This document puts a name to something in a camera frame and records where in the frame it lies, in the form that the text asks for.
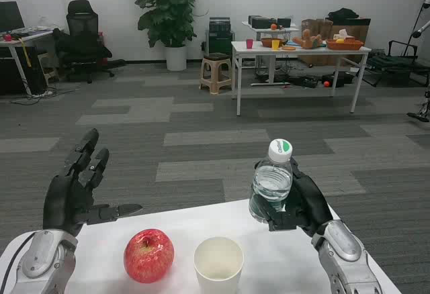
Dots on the brown cardboard box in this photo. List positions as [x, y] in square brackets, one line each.
[336, 35]

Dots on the pink cup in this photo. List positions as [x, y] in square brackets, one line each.
[249, 44]

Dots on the black computer monitor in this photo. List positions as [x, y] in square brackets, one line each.
[10, 16]

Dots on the green potted plant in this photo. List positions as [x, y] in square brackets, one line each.
[166, 7]

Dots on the white plant pot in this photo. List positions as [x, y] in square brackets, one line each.
[176, 58]

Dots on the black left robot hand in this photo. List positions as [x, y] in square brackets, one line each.
[64, 193]

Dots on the brown plush toy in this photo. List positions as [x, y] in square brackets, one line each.
[307, 40]

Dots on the orange fruit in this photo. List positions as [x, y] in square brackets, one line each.
[273, 26]

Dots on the orange woven basket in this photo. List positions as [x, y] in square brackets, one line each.
[345, 44]

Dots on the white desk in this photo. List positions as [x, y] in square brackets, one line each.
[20, 49]

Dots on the beige plastic stool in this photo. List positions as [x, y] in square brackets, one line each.
[215, 74]

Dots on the yellow cup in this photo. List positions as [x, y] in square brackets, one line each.
[275, 44]

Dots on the pink desk object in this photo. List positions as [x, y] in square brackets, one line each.
[7, 37]

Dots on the black mesh office chair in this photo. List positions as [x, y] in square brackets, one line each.
[82, 42]

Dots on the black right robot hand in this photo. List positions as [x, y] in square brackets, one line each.
[307, 203]

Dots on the white paper cup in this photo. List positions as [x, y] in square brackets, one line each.
[218, 263]

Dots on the red apple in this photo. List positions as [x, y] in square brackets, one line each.
[149, 255]

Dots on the small white table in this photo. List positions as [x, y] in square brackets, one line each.
[270, 29]

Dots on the clear plastic water bottle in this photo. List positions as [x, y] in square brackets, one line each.
[271, 181]

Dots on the brown bowl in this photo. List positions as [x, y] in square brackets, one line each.
[268, 42]

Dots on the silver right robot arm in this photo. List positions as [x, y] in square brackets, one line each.
[346, 257]

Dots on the white folding table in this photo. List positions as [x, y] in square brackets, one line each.
[299, 69]

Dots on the black speaker box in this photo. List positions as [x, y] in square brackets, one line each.
[260, 22]

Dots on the black equipment case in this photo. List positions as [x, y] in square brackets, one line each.
[220, 37]

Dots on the black tripod stand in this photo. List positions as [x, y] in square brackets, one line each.
[421, 12]

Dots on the black folding cot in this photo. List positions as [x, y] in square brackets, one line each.
[394, 62]

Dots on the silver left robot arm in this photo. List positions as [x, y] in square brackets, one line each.
[43, 263]

